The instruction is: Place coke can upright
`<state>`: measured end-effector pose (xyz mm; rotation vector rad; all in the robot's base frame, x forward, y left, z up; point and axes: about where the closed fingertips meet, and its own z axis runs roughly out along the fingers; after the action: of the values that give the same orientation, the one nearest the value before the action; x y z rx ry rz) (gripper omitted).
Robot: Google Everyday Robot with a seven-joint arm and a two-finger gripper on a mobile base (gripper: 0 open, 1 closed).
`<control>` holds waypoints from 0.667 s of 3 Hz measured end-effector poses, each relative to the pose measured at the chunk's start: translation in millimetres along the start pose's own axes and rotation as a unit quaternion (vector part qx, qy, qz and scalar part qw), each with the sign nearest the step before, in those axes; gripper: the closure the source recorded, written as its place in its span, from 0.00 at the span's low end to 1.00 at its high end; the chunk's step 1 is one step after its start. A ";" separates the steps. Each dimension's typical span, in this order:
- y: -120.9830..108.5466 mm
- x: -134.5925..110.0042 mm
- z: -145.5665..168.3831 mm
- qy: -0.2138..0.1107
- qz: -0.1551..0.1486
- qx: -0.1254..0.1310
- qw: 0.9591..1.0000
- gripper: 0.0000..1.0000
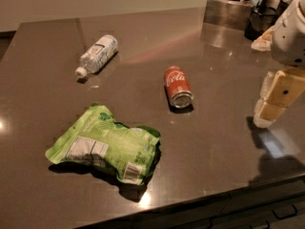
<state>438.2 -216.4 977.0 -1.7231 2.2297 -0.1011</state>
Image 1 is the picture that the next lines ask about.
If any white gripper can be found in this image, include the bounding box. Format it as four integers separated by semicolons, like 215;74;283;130
251;0;305;128

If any red coke can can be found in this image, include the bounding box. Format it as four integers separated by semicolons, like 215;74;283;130
164;66;193;109

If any black mesh cup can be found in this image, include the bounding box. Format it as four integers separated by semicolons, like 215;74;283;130
244;6;277;40

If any steel snack dispenser base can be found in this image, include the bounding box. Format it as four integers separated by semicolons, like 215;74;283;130
203;0;252;31

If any clear plastic water bottle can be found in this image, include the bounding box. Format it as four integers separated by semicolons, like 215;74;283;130
75;34;118;78

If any green snack bag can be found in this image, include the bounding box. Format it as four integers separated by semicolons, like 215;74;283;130
46;104;160;185

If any black drawer handle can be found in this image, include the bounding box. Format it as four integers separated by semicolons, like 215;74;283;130
273;205;298;219

